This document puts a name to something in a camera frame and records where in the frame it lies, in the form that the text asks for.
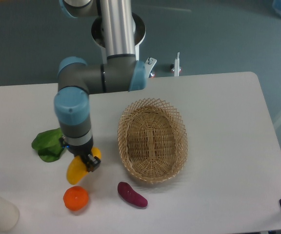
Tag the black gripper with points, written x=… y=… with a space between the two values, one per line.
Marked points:
x=84 y=151

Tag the yellow toy mango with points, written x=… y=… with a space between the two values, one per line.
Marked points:
x=76 y=170

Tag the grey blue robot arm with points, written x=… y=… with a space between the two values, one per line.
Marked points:
x=77 y=80

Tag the green toy bok choy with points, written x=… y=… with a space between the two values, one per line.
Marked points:
x=48 y=145

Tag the orange toy tangerine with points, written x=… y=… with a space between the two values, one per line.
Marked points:
x=75 y=198

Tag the purple toy sweet potato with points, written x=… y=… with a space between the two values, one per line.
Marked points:
x=131 y=196

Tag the woven wicker basket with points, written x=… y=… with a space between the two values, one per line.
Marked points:
x=152 y=140

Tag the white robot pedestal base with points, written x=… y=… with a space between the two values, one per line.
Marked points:
x=139 y=31

